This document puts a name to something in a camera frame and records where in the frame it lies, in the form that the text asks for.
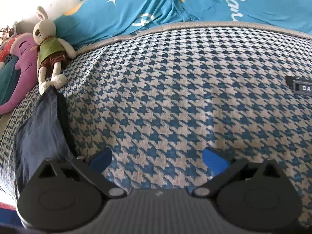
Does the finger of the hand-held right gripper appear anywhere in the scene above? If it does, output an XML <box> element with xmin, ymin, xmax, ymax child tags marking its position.
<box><xmin>286</xmin><ymin>75</ymin><xmax>312</xmax><ymax>95</ymax></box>

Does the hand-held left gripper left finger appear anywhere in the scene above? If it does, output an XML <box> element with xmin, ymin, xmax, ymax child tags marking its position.
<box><xmin>36</xmin><ymin>148</ymin><xmax>126</xmax><ymax>199</ymax></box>

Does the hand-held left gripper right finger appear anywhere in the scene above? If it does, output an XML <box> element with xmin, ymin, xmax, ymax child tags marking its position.
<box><xmin>192</xmin><ymin>147</ymin><xmax>284</xmax><ymax>199</ymax></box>

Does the grey-blue cloth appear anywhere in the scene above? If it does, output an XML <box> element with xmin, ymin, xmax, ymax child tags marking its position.
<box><xmin>13</xmin><ymin>85</ymin><xmax>76</xmax><ymax>197</ymax></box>

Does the blue houndstooth mattress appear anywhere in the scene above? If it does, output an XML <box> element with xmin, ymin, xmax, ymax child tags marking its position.
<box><xmin>0</xmin><ymin>21</ymin><xmax>312</xmax><ymax>227</ymax></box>

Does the purple moon plush pillow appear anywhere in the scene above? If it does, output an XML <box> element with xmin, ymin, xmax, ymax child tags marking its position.
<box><xmin>0</xmin><ymin>33</ymin><xmax>41</xmax><ymax>115</ymax></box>

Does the teal pillow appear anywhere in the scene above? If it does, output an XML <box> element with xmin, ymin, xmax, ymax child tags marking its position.
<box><xmin>0</xmin><ymin>54</ymin><xmax>20</xmax><ymax>105</ymax></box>

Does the white rabbit plush toy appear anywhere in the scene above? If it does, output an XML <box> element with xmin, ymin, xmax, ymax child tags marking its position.
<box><xmin>33</xmin><ymin>6</ymin><xmax>76</xmax><ymax>95</ymax></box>

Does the blue printed pillow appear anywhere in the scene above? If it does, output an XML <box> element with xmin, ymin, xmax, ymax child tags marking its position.
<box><xmin>52</xmin><ymin>0</ymin><xmax>312</xmax><ymax>50</ymax></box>

